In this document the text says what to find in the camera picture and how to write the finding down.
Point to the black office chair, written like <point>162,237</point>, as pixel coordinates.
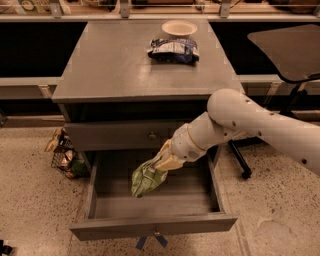
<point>295,52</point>

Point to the green jalapeno chip bag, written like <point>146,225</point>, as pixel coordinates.
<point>146,178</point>

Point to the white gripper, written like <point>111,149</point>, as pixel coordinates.
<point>184,144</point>

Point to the grey metal shelf rail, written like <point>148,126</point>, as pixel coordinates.
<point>211,10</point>

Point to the wire basket with snacks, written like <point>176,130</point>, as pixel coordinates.
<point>65,157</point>

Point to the blue white chip bag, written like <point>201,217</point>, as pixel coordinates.
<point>184,51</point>

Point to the white paper bowl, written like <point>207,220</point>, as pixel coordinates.
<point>179,28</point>

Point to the grey wooden drawer cabinet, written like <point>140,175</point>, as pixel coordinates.
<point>110,77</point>

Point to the open grey middle drawer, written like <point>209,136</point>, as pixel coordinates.
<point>189,200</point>

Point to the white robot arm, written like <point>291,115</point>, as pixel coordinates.
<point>230,112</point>

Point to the closed grey top drawer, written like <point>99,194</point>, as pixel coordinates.
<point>94,136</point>

